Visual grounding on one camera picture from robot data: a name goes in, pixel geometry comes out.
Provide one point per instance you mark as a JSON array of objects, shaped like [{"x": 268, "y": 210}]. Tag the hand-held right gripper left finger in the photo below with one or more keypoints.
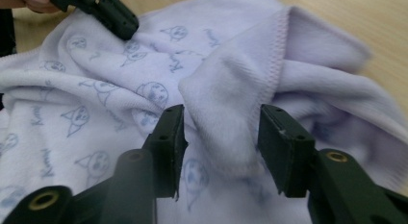
[{"x": 168, "y": 147}]

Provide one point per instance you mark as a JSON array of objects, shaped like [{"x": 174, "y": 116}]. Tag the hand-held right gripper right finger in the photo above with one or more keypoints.
[{"x": 285, "y": 150}]

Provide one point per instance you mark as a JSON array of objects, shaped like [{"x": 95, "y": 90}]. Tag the white printed towel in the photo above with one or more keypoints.
[{"x": 224, "y": 89}]

